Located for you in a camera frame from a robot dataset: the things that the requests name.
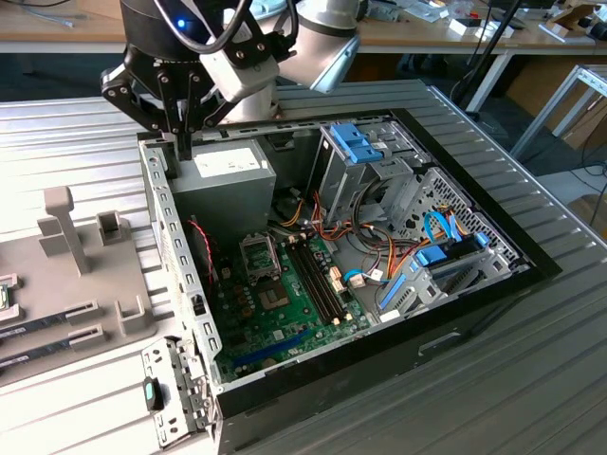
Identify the grey metal optical drive cage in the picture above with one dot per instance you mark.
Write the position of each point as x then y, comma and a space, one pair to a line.
339, 185

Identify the blue plastic drive latch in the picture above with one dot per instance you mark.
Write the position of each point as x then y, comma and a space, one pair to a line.
353, 142

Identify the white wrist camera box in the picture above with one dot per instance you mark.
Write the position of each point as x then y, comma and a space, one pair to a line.
242, 78

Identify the dark RAM stick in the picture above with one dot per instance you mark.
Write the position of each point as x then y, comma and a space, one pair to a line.
35, 353
33, 326

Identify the long wooden desk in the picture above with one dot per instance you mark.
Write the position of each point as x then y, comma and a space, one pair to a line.
536, 40

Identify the small square CPU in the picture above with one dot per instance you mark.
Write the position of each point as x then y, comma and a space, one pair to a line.
4, 298

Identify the perforated metal drive cage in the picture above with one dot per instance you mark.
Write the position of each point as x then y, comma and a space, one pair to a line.
441, 187

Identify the green motherboard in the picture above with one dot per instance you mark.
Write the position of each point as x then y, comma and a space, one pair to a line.
284, 327

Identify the CPU socket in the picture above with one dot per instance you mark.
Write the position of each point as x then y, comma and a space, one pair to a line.
260, 260

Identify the black teal bracket latch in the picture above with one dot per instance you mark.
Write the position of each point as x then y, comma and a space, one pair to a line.
152, 393

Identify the aluminium profile frame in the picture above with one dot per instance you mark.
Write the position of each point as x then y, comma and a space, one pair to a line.
545, 111

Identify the black slanted pole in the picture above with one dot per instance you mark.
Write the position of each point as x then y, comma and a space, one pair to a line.
494, 46

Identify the blue plastic rail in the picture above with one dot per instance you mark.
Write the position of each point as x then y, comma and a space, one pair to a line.
393, 290

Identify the blue expansion slot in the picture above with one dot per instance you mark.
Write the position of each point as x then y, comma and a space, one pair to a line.
275, 347

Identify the grey power supply unit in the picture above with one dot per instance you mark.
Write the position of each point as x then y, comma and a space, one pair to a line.
223, 199

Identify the hard disk in blue carrier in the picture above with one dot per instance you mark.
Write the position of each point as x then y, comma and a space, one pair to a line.
431, 258

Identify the metal expansion card bracket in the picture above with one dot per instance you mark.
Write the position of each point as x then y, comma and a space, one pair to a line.
163, 353

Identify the black RAM slot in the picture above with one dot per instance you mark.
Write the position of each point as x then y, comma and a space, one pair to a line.
310, 284
323, 284
329, 284
317, 284

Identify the small white box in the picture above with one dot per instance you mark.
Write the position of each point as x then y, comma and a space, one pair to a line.
502, 32
457, 27

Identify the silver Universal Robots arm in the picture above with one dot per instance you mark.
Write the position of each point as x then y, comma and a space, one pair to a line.
322, 52

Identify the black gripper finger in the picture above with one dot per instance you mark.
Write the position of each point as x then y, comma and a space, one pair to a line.
190, 106
118, 90

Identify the brown cardboard sheet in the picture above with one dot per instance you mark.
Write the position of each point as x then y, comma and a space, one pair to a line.
536, 80

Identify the black open PC case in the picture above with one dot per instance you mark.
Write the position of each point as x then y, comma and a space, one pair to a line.
332, 393

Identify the grey parts rack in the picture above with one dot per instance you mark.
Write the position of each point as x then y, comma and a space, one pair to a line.
57, 284

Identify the grey metal disk bay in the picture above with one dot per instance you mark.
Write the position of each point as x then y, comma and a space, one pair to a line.
417, 296

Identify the open brown cardboard box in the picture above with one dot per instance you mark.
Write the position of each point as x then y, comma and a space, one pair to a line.
564, 16

